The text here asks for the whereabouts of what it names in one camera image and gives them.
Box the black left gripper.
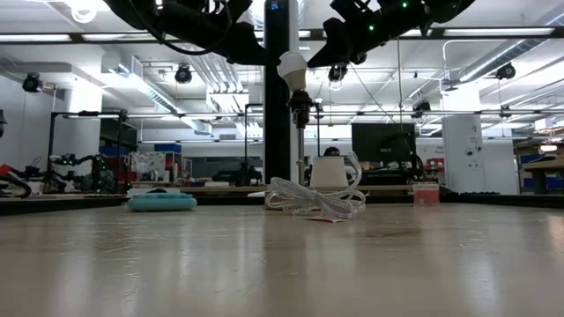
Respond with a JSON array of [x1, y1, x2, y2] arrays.
[[175, 0, 267, 66]]

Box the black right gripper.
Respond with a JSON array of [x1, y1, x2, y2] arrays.
[[307, 0, 435, 70]]

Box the white frosted lightbulb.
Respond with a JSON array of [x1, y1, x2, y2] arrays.
[[276, 50, 308, 92]]

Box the lamp with black socket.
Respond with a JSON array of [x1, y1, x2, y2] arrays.
[[263, 90, 316, 210]]

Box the black monitor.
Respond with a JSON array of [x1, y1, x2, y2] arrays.
[[351, 122, 417, 165]]

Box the white tapered stand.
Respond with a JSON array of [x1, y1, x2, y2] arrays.
[[309, 156, 350, 188]]

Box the blue shelf bin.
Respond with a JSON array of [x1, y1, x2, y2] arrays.
[[153, 143, 183, 155]]

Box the white pillar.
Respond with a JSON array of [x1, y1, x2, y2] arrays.
[[442, 114, 486, 195]]

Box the pink plastic cup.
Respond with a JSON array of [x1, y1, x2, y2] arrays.
[[412, 183, 441, 207]]

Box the red storage bins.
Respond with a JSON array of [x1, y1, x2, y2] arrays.
[[105, 156, 136, 180]]

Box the teal silicone mold tray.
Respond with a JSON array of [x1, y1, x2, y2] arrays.
[[127, 192, 198, 213]]

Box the wooden workbench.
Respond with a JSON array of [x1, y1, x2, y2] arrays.
[[522, 157, 564, 195]]

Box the blue storage bins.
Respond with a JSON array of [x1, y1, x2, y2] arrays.
[[523, 175, 564, 191]]

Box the black ceiling camera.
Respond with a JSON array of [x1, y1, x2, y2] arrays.
[[21, 72, 44, 94], [174, 63, 193, 85], [327, 63, 348, 84], [495, 62, 517, 81], [412, 100, 432, 119]]

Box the black frame post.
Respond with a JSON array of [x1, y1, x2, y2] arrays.
[[263, 0, 293, 184]]

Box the clear coiled power cable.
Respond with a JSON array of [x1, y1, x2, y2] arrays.
[[265, 151, 367, 224]]

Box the black station frame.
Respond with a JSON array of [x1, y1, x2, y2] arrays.
[[46, 109, 130, 195]]

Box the black overhead frame bar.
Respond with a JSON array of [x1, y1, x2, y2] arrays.
[[0, 26, 564, 44]]

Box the black frame rail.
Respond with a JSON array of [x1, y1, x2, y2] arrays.
[[0, 192, 564, 217]]

